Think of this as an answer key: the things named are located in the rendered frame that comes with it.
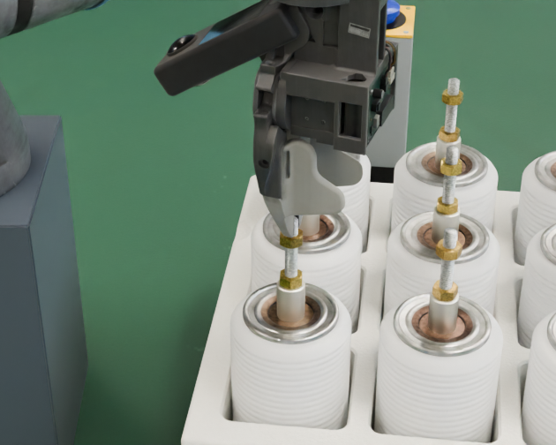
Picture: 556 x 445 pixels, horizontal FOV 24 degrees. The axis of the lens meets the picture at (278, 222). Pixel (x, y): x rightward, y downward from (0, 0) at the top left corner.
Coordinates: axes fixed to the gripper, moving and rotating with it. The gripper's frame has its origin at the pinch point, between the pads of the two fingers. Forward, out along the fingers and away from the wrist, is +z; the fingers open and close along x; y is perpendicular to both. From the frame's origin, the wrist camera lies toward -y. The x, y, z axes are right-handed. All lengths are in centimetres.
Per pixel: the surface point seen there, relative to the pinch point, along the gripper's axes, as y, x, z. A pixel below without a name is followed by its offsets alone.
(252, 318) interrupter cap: -1.8, -1.9, 9.0
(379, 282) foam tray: 3.5, 15.5, 16.3
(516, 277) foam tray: 14.9, 20.6, 16.3
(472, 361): 15.3, -0.3, 9.5
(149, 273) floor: -28, 31, 34
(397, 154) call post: -1.4, 37.9, 16.6
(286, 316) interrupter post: 0.7, -1.1, 8.7
